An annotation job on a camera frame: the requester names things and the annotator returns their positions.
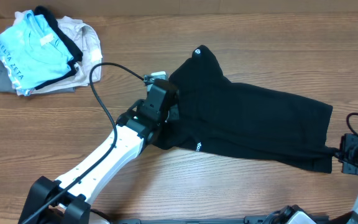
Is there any light blue folded t-shirt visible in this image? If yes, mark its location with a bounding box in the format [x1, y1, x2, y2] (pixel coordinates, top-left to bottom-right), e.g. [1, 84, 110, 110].
[0, 10, 73, 96]

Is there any black polo shirt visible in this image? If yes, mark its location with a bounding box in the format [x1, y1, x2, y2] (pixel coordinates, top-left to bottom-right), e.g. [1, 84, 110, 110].
[155, 45, 335, 174]

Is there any black folded garment in pile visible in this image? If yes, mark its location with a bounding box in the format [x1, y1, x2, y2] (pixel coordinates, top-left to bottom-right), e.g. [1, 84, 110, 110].
[34, 6, 83, 90]

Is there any grey folded garment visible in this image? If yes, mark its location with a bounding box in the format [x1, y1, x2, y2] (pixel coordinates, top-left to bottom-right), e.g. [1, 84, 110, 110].
[0, 61, 83, 94]

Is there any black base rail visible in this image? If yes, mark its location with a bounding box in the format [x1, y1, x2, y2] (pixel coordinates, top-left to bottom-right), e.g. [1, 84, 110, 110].
[113, 215, 329, 224]

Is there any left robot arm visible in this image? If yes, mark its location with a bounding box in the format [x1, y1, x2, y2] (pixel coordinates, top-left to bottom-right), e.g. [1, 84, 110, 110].
[19, 79, 178, 223]

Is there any beige folded garment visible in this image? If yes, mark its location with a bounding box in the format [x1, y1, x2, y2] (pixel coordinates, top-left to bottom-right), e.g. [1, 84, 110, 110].
[12, 11, 103, 96]

